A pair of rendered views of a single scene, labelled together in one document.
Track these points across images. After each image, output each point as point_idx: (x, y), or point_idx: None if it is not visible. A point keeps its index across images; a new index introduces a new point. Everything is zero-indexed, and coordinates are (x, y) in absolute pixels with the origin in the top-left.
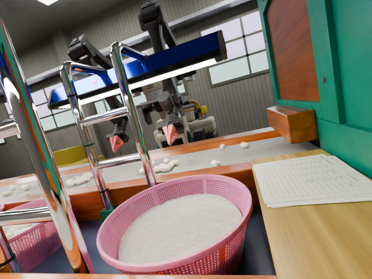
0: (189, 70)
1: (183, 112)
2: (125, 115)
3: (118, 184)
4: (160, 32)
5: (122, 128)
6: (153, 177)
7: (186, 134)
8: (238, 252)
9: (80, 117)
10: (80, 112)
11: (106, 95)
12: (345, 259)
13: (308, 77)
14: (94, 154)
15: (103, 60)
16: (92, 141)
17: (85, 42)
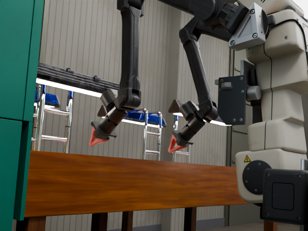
0: (42, 81)
1: (239, 116)
2: (197, 111)
3: None
4: (125, 19)
5: (185, 127)
6: (35, 149)
7: (245, 166)
8: None
9: (66, 110)
10: (67, 107)
11: (98, 95)
12: None
13: None
14: (64, 132)
15: (219, 35)
16: (66, 125)
17: (180, 30)
